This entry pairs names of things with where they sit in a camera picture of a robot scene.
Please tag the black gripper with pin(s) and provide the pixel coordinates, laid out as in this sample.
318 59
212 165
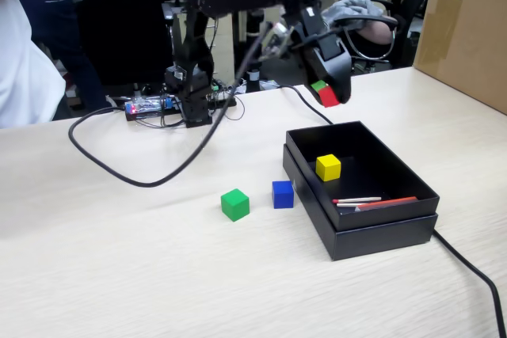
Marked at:
317 45

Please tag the red cube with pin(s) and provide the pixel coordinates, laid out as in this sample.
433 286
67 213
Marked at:
328 97

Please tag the yellow cube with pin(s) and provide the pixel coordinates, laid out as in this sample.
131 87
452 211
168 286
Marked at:
328 168

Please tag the blue cube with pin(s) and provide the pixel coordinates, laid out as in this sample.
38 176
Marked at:
283 195

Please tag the green cube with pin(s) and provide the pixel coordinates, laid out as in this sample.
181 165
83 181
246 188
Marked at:
235 207

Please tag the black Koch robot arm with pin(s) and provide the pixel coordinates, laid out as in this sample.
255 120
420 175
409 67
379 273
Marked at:
194 57

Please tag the large cardboard box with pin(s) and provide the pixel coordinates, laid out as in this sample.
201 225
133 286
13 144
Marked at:
463 37

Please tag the brown round cushion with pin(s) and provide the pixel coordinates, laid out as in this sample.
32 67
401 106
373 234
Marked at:
378 33

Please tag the chrome-armed office chair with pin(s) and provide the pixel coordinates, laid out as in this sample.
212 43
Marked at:
364 18

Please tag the thick black stand pole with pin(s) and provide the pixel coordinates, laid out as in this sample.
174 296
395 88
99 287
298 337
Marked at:
253 77

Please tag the grey fleece cloth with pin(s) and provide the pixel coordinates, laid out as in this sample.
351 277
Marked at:
352 7

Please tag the slim black office chair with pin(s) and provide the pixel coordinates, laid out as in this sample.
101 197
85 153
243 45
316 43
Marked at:
412 5

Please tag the long red-tipped wooden stick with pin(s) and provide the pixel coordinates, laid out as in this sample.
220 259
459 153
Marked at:
356 199

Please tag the short pale wooden stick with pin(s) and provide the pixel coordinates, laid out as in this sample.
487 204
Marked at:
346 204

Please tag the red pencil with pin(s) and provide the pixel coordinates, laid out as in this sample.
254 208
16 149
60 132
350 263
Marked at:
392 201

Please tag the large black office chair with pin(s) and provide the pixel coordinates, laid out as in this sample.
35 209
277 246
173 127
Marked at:
119 17

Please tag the red white cardboard carton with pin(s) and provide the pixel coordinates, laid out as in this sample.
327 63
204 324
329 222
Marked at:
69 84

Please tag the person in dark trousers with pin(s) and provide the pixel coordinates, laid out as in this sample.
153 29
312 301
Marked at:
59 37

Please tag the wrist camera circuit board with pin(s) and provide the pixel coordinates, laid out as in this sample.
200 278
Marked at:
277 39

